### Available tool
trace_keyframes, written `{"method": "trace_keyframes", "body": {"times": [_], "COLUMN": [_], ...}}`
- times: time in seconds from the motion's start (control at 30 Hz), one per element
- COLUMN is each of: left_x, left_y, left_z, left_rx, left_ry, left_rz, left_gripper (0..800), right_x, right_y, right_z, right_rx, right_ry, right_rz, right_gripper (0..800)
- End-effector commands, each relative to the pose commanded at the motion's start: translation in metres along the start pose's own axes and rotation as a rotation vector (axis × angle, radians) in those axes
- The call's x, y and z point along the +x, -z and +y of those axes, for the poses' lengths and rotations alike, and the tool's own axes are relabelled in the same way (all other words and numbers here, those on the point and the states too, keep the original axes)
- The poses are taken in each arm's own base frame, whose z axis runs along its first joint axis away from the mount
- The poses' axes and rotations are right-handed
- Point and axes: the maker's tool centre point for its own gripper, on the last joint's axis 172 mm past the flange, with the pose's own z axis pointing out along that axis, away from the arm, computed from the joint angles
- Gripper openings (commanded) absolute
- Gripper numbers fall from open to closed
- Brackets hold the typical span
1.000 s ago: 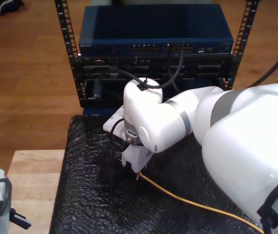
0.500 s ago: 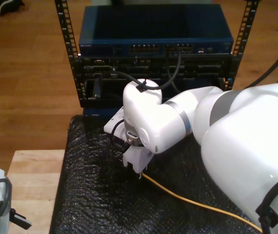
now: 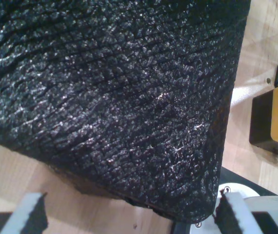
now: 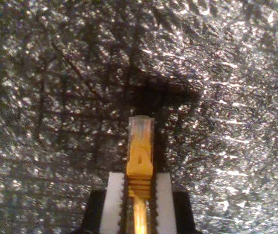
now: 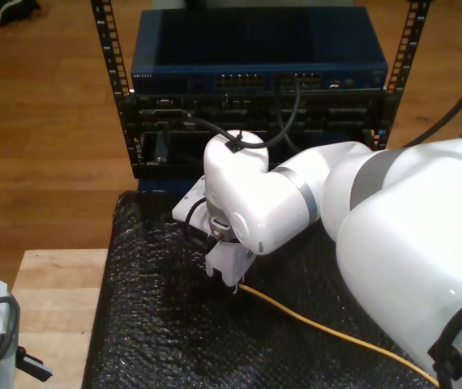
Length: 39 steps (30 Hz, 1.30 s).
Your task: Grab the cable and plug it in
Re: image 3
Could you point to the black bubble wrap mat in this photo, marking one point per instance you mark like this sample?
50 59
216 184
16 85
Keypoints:
105 97

